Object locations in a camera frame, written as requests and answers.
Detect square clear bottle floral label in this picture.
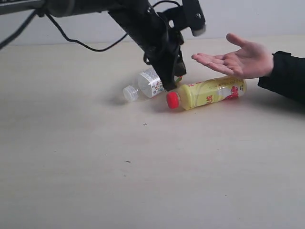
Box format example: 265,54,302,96
123,68,165,102

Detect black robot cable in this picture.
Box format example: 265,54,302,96
0,0,182,52

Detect person's open bare hand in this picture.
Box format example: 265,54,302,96
192,33,274,79

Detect yellow juice bottle red cap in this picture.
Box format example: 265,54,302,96
166,76,247,110

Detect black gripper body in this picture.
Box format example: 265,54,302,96
109,7,181,69

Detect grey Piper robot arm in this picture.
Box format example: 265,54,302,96
0,0,186,91

